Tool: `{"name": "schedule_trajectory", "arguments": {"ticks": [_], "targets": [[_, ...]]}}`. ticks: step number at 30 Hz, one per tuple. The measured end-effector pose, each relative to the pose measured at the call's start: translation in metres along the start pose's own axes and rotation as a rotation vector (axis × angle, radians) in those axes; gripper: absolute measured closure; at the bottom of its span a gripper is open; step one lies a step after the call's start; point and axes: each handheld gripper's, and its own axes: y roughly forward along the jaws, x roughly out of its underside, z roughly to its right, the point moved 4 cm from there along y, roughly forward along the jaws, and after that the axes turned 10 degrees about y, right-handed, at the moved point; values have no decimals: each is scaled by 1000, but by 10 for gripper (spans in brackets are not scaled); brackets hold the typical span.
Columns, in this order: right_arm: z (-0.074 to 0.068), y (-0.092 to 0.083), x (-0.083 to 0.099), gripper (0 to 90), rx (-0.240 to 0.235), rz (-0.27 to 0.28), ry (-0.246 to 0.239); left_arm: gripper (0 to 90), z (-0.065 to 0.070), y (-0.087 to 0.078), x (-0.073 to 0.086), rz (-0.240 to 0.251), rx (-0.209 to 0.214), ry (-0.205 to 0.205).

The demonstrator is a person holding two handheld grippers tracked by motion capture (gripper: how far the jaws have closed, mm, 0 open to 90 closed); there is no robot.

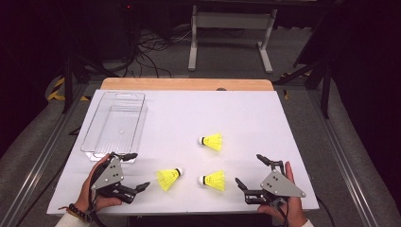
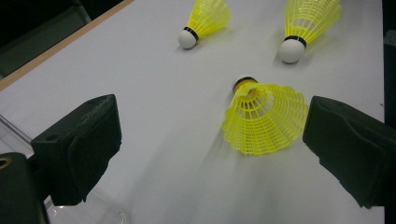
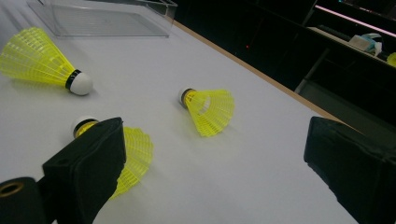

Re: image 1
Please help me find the person's right hand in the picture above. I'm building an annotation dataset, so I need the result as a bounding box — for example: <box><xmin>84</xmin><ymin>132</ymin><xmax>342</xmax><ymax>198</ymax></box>
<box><xmin>256</xmin><ymin>160</ymin><xmax>308</xmax><ymax>227</ymax></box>

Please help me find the grey metal stand frame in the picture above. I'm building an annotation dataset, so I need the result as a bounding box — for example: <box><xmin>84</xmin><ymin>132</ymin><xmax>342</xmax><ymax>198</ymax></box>
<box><xmin>187</xmin><ymin>4</ymin><xmax>278</xmax><ymax>75</ymax></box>

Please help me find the yellow shuttlecock with white cork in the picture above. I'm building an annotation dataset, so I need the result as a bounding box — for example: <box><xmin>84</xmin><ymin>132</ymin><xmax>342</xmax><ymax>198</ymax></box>
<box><xmin>198</xmin><ymin>132</ymin><xmax>223</xmax><ymax>152</ymax></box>
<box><xmin>156</xmin><ymin>166</ymin><xmax>183</xmax><ymax>192</ymax></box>
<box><xmin>198</xmin><ymin>169</ymin><xmax>226</xmax><ymax>193</ymax></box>

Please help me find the person's left hand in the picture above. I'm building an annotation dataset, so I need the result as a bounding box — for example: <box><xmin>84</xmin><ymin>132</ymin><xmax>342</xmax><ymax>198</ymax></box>
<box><xmin>74</xmin><ymin>153</ymin><xmax>124</xmax><ymax>213</ymax></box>

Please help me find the yellow black hazard tape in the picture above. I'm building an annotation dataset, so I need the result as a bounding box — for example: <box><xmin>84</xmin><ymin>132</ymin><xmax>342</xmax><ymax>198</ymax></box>
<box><xmin>46</xmin><ymin>77</ymin><xmax>91</xmax><ymax>102</ymax></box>

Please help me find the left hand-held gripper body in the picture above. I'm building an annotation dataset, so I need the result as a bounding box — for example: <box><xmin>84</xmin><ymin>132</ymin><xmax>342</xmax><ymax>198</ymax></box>
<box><xmin>89</xmin><ymin>151</ymin><xmax>137</xmax><ymax>204</ymax></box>

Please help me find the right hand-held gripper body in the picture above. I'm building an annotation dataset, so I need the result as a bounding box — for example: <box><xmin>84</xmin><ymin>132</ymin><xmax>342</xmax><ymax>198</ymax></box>
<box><xmin>243</xmin><ymin>160</ymin><xmax>307</xmax><ymax>210</ymax></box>

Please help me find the dark beaded bracelet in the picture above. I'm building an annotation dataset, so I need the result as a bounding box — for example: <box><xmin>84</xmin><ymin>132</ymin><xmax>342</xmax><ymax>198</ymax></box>
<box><xmin>67</xmin><ymin>202</ymin><xmax>94</xmax><ymax>223</ymax></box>

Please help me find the dark curtain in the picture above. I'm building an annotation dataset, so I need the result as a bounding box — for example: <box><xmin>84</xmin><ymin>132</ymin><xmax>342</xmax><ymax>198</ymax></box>
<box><xmin>327</xmin><ymin>0</ymin><xmax>401</xmax><ymax>206</ymax></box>
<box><xmin>0</xmin><ymin>0</ymin><xmax>133</xmax><ymax>159</ymax></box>

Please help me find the tangle of black floor cables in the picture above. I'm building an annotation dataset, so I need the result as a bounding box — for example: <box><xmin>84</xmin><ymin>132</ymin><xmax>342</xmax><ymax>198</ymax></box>
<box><xmin>103</xmin><ymin>29</ymin><xmax>193</xmax><ymax>79</ymax></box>

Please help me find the orange string bracelet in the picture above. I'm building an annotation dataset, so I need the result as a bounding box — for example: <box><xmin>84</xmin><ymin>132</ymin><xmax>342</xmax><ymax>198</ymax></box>
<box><xmin>58</xmin><ymin>206</ymin><xmax>86</xmax><ymax>220</ymax></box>

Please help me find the black metal stand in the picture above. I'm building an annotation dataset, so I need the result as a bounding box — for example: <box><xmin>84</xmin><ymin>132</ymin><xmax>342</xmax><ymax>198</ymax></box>
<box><xmin>61</xmin><ymin>53</ymin><xmax>121</xmax><ymax>114</ymax></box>
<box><xmin>272</xmin><ymin>56</ymin><xmax>335</xmax><ymax>120</ymax></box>

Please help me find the aluminium floor rail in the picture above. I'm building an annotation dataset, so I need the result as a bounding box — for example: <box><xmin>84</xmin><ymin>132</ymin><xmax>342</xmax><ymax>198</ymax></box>
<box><xmin>0</xmin><ymin>83</ymin><xmax>96</xmax><ymax>227</ymax></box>
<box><xmin>306</xmin><ymin>89</ymin><xmax>379</xmax><ymax>227</ymax></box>

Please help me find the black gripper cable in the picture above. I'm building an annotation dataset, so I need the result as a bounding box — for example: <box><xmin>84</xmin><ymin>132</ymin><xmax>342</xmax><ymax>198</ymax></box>
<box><xmin>88</xmin><ymin>176</ymin><xmax>110</xmax><ymax>227</ymax></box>
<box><xmin>277</xmin><ymin>201</ymin><xmax>291</xmax><ymax>227</ymax></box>

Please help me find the clear plastic container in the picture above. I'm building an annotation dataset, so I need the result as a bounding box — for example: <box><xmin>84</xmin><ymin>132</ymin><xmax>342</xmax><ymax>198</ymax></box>
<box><xmin>80</xmin><ymin>91</ymin><xmax>149</xmax><ymax>165</ymax></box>

